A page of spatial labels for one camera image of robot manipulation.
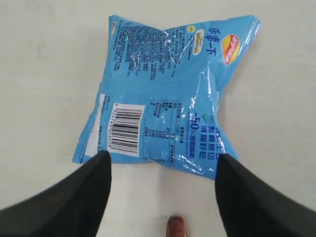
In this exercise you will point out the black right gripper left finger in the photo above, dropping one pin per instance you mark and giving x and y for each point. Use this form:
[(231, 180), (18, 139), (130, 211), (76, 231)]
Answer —
[(74, 207)]

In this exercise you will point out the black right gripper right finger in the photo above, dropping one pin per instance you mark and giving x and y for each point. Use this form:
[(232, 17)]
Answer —
[(249, 207)]

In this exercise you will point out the reddish brown wooden spoon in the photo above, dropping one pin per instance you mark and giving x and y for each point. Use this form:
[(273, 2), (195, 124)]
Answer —
[(175, 227)]

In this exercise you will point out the blue chips bag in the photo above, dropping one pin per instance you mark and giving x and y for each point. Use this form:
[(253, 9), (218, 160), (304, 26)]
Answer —
[(160, 93)]

